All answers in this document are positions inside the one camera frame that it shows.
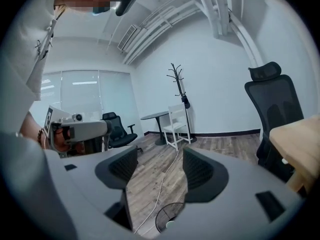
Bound tall black mesh office chair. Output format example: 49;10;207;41
244;61;305;183

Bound light wooden table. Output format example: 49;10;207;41
268;114;320;194

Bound white ceiling air vent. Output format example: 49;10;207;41
117;24;138;52

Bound round dark table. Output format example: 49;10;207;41
140;110;171;146

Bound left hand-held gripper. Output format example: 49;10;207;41
43;105;113;159

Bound black head-worn camera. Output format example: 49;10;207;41
114;0;139;17

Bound white ceiling pipes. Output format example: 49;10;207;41
121;0;263;69

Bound black coat rack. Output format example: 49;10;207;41
166;62;198;144

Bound person's white shirt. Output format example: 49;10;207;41
0;0;66;137

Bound person's left hand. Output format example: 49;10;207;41
53;127;85;156

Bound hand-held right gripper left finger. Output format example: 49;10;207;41
94;145;139;190

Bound person's left forearm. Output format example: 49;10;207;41
19;111;47;150

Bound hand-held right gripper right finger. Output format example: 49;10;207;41
182;147;230;204

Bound white wooden chair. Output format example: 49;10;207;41
162;103;192;152

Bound white window blinds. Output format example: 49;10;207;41
29;69;140;138

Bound small black office chair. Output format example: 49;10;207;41
101;111;145;155

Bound brown bead bracelet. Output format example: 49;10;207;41
36;128;46;145

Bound black wire mesh trash bin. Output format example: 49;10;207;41
154;202;186;234

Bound white floor cable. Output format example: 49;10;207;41
133;143;181;235

